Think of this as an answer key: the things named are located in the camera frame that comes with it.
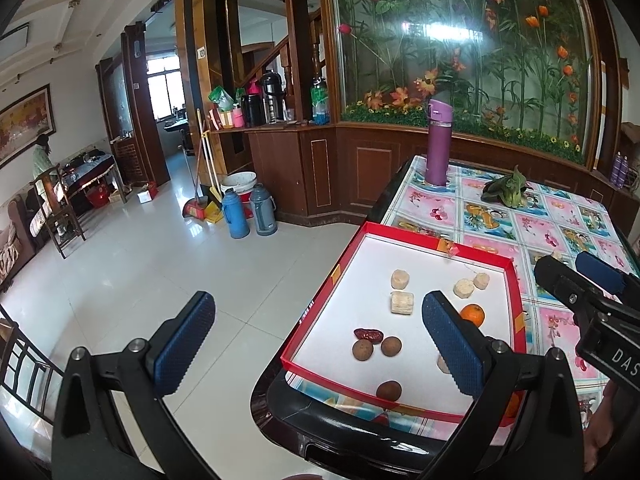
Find colourful fruit pattern tablecloth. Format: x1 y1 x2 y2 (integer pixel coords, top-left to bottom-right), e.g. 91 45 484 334
285 156 637 440

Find white fruit piece gripped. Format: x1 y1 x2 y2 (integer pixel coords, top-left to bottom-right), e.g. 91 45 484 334
454 278 475 299

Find clear blue water bottle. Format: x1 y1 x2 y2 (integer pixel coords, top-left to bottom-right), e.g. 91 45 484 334
310 76 330 126

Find white fruit piece top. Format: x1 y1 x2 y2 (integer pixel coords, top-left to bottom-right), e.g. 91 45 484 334
390 290 414 315

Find white plastic basin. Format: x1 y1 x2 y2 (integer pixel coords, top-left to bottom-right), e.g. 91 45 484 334
220 171 257 195

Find framed wall painting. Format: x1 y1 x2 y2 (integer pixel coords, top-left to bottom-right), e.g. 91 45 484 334
0 84 56 167

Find white peeled fruit piece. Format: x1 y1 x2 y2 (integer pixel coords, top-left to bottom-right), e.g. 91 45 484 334
390 269 410 290

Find grey blue thermos jug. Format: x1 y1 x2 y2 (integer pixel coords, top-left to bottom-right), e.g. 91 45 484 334
250 183 278 236

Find purple spray bottles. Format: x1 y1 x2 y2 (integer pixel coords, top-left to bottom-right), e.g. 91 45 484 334
610 152 628 188

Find purple thermos bottle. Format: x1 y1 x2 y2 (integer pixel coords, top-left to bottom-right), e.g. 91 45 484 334
425 100 452 186

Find red rimmed white tray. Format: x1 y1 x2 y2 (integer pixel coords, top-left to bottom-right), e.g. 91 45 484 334
281 222 526 422

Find broom with yellow handle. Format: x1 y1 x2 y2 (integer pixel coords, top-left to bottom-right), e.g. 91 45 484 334
182 108 222 224

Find brown longan on table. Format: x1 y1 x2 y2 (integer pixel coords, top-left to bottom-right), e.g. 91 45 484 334
381 336 402 356

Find flower bamboo glass display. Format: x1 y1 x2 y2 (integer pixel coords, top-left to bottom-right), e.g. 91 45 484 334
334 0 592 164

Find green leafy vegetable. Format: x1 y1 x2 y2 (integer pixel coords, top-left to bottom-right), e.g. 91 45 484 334
480 166 530 208

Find brown longan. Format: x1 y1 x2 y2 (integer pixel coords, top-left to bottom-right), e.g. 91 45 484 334
375 380 402 402
381 336 402 356

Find wooden chair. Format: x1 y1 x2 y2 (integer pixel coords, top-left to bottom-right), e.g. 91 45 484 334
30 165 86 259

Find brown round longan fruit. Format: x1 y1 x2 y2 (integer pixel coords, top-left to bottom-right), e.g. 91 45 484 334
352 339 374 362

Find person's right hand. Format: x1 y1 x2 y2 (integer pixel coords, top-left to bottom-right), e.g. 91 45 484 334
584 382 617 472

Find person in green shirt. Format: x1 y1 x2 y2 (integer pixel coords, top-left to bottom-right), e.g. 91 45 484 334
32 133 55 200

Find brown wooden cabinet counter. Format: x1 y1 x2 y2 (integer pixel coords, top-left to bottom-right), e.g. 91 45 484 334
209 121 640 226

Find dark side table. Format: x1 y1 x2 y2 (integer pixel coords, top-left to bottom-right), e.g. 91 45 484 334
62 150 126 216

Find black steel thermos flask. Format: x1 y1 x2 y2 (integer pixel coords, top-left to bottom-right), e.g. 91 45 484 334
260 70 285 124

